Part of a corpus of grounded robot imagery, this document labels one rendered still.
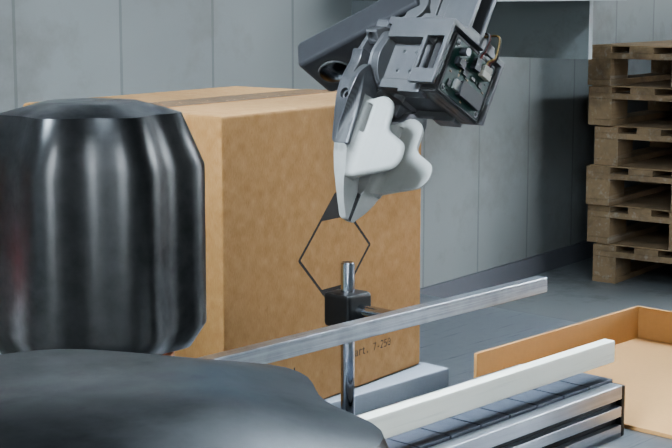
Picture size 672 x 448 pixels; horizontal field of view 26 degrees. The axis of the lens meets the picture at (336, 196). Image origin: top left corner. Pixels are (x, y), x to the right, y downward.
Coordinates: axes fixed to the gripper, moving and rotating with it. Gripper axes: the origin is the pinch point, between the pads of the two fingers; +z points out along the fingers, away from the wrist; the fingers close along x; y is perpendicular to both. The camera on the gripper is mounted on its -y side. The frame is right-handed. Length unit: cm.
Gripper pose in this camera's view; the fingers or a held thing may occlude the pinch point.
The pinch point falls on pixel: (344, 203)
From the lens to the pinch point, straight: 107.9
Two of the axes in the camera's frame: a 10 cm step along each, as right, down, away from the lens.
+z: -3.4, 9.1, -2.4
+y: 7.3, 0.9, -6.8
